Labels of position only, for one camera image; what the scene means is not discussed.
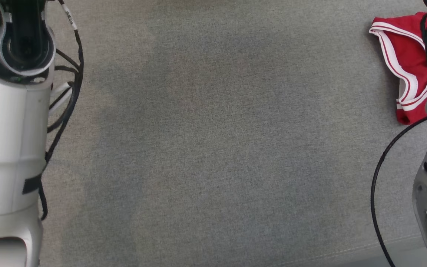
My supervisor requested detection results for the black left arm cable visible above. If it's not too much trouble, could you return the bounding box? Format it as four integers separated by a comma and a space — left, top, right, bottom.
37, 0, 85, 221

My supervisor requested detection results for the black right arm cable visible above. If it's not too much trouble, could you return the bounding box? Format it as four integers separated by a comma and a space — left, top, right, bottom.
370, 116, 427, 267

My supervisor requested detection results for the red Bulls basketball jersey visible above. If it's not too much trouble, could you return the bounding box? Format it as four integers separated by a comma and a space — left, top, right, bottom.
369, 11, 427, 126

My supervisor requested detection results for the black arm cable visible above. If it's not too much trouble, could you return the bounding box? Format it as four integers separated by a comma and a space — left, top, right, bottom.
37, 0, 85, 221
370, 116, 427, 267

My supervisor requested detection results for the white left cable tag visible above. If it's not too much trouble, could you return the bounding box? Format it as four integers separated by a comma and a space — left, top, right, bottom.
49, 82, 72, 112

